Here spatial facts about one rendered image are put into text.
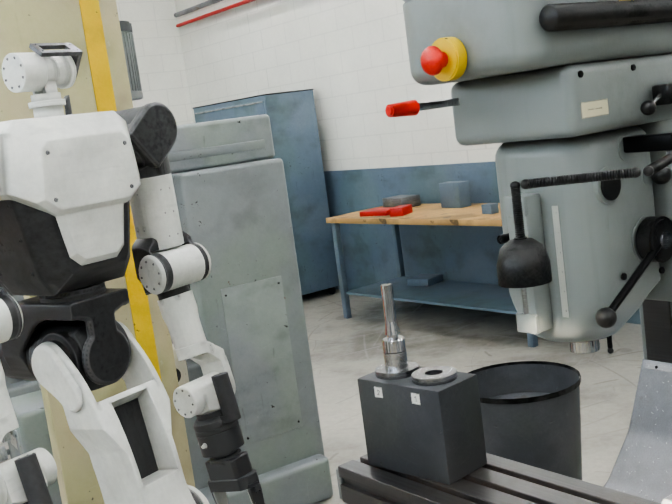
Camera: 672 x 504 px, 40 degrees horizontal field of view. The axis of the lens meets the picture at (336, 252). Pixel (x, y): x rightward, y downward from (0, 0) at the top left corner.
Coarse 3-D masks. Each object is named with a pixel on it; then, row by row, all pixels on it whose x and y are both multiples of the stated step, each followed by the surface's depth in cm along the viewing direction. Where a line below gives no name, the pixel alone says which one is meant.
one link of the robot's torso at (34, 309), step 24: (120, 288) 168; (24, 312) 166; (48, 312) 162; (72, 312) 158; (96, 312) 162; (24, 336) 167; (96, 336) 162; (120, 336) 166; (0, 360) 175; (24, 360) 170; (96, 360) 162; (120, 360) 166
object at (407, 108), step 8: (392, 104) 135; (400, 104) 136; (408, 104) 137; (416, 104) 137; (424, 104) 139; (432, 104) 140; (440, 104) 141; (448, 104) 142; (456, 104) 143; (392, 112) 135; (400, 112) 136; (408, 112) 137; (416, 112) 138
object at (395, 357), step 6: (384, 348) 186; (390, 348) 185; (396, 348) 185; (402, 348) 186; (384, 354) 187; (390, 354) 186; (396, 354) 185; (402, 354) 186; (384, 360) 188; (390, 360) 186; (396, 360) 186; (402, 360) 186; (390, 366) 186; (396, 366) 186; (402, 366) 186
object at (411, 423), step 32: (384, 384) 183; (416, 384) 179; (448, 384) 176; (384, 416) 185; (416, 416) 178; (448, 416) 175; (480, 416) 181; (384, 448) 187; (416, 448) 180; (448, 448) 175; (480, 448) 182; (448, 480) 175
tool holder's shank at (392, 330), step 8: (384, 288) 185; (392, 288) 186; (384, 296) 185; (392, 296) 185; (384, 304) 186; (392, 304) 185; (384, 312) 186; (392, 312) 185; (392, 320) 186; (392, 328) 186; (392, 336) 186
